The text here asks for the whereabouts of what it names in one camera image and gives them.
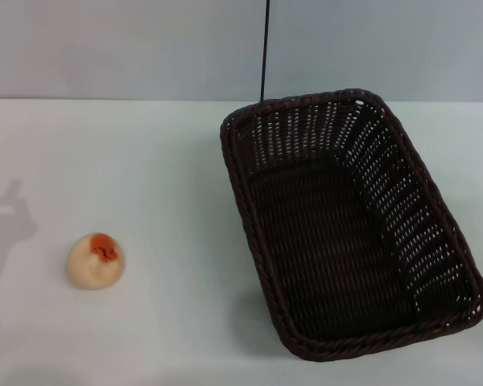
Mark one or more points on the black woven wicker basket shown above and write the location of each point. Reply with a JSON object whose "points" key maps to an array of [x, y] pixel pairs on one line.
{"points": [[326, 241]]}

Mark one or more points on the cream steamed bun orange top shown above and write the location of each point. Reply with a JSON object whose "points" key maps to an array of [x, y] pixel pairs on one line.
{"points": [[92, 267]]}

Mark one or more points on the black vertical wall strip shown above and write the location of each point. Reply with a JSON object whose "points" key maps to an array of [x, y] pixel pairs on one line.
{"points": [[264, 48]]}

